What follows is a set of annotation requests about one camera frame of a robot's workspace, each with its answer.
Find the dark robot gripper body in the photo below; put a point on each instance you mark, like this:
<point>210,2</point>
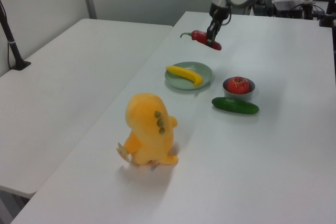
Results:
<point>220,14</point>

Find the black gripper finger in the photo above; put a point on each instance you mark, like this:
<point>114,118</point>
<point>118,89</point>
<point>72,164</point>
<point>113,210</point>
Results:
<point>216,28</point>
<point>210,35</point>

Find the red chili pepper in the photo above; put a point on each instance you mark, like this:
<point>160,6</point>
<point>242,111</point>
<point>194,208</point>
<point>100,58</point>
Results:
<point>199,35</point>

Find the pale green plastic plate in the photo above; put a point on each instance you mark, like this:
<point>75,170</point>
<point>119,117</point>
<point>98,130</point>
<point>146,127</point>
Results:
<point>178,82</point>

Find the yellow banana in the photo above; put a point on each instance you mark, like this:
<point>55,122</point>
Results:
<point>186,74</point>

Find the red apple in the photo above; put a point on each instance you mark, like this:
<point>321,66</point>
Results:
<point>237,85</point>

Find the small grey bowl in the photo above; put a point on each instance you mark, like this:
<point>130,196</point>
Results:
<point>237,96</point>

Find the green cucumber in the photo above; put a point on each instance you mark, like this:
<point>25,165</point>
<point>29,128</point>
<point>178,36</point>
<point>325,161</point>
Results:
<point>235,105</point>

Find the orange plush toy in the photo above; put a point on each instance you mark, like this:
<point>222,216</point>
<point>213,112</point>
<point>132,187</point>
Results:
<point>149,134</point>

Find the paper plush tag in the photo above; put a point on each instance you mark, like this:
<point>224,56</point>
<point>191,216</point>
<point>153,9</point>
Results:
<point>123,152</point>

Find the black pole with base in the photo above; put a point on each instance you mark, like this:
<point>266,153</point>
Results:
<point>11,43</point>

